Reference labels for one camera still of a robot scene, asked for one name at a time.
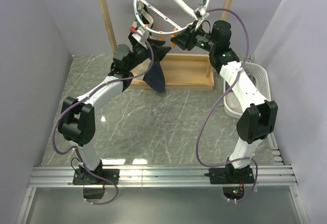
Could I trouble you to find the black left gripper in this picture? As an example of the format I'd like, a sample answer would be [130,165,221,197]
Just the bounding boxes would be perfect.
[127,38,172,72]

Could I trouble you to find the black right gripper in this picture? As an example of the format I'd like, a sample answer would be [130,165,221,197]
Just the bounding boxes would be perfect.
[170,21,216,53]

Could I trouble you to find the navy blue underwear beige waistband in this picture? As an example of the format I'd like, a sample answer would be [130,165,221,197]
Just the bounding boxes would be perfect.
[143,62,166,93]

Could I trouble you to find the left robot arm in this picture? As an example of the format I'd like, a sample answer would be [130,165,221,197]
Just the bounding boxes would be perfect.
[55,38,171,185]

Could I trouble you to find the black hanging underwear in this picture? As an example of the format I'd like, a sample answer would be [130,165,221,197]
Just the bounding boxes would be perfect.
[128,2,155,51]

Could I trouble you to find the wooden hanger stand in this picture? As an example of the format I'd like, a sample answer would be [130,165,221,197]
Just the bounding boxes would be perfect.
[98,0,232,91]

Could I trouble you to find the white round clip hanger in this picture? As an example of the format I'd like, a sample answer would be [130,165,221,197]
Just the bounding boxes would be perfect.
[133,0,205,35]

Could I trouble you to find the white perforated laundry basket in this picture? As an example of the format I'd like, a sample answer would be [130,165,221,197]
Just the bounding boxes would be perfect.
[223,61,272,119]

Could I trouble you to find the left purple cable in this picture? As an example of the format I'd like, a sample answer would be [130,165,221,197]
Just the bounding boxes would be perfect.
[52,29,155,206]

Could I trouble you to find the purple cable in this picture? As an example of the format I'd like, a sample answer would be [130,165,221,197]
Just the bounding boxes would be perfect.
[52,29,155,206]
[195,8,258,202]

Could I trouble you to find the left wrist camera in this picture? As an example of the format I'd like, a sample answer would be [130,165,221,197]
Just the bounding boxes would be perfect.
[129,26,150,43]

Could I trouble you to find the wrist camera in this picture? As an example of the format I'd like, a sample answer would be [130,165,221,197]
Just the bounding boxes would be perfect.
[194,6,209,29]
[129,26,150,43]

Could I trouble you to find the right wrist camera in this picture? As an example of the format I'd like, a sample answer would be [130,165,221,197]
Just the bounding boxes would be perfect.
[194,6,209,29]

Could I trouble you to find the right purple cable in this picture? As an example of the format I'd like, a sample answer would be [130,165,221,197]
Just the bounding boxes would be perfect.
[195,8,258,202]

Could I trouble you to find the aluminium mounting rail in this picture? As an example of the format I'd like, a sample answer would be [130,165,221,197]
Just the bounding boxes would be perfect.
[17,165,309,223]

